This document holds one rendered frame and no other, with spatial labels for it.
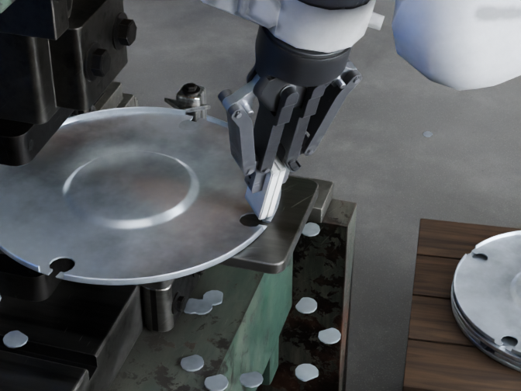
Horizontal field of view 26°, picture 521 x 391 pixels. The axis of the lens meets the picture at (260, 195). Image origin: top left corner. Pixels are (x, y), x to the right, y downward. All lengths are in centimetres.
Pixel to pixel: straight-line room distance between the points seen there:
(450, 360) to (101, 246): 66
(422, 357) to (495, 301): 14
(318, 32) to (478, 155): 180
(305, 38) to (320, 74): 5
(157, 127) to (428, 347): 56
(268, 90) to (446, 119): 185
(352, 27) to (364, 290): 139
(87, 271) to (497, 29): 45
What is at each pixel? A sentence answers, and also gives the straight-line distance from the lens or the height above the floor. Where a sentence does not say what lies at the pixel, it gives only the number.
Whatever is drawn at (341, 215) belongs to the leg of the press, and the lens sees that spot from 133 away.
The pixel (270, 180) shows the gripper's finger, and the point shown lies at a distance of 100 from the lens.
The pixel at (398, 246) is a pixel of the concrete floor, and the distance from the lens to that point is 231.
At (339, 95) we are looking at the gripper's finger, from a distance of 96.
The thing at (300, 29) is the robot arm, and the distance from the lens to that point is 83.
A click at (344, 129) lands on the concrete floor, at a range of 267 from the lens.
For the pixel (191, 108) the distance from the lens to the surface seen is 121.
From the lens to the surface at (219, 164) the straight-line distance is 113.
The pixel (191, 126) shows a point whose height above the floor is 78.
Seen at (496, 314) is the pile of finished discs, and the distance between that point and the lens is 159.
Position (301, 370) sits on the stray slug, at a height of 65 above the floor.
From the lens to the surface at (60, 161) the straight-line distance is 115.
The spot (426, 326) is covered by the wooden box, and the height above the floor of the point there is 35.
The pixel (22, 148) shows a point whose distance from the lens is 100.
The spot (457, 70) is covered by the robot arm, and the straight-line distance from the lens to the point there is 75.
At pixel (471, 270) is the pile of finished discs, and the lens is 166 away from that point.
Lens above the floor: 141
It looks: 35 degrees down
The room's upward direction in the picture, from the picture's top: straight up
